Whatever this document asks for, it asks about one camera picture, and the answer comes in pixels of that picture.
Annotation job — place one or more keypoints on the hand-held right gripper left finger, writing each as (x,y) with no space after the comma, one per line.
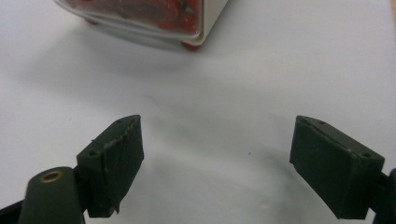
(115,168)

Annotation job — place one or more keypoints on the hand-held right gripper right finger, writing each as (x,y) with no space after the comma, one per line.
(333,168)

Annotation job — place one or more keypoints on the clear plastic container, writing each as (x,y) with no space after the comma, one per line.
(214,18)

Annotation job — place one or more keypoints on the white table mat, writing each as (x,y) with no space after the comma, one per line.
(218,93)

